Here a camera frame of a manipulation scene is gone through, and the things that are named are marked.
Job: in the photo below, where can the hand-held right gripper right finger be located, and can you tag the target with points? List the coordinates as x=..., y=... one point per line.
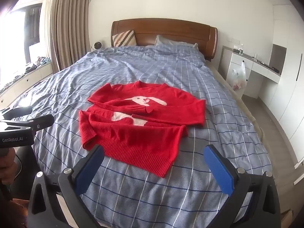
x=219, y=171

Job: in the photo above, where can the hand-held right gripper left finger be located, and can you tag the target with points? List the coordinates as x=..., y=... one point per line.
x=87, y=169

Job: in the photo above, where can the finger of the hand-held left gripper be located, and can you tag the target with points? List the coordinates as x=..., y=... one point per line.
x=41, y=121
x=20, y=111

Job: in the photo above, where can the red knitted sweater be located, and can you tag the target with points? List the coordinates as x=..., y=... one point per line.
x=142, y=133

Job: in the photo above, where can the pile of clothes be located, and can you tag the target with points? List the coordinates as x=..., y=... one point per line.
x=39, y=61

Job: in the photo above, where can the person's left hand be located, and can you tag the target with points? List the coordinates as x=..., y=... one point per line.
x=7, y=163

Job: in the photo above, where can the white window bench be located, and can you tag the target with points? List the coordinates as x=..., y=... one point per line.
x=26, y=80

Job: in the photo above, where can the blue plaid duvet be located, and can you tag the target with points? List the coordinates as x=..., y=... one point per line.
x=201, y=99

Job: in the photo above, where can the window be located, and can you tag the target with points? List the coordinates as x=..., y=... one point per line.
x=33, y=28

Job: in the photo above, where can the small round bedside device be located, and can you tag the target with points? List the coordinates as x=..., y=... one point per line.
x=97, y=45

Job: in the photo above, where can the white plastic bag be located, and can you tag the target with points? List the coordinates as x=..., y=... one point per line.
x=237, y=78

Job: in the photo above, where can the beige curtain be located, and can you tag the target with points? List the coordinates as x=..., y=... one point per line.
x=68, y=23

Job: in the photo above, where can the white built-in desk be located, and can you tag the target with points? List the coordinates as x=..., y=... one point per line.
x=251, y=71

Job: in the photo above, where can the white wardrobe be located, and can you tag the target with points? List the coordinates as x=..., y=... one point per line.
x=287, y=76

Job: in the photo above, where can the striped cushion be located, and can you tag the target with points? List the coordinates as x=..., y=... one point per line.
x=124, y=38

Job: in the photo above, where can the clear bottle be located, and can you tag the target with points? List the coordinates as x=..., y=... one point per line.
x=241, y=48

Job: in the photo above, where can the blue plaid pillow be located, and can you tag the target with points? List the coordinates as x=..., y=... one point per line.
x=173, y=44

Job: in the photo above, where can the wooden bed headboard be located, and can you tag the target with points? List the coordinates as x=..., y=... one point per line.
x=171, y=30

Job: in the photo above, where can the white wall socket strip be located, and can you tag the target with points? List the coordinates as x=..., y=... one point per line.
x=234, y=40

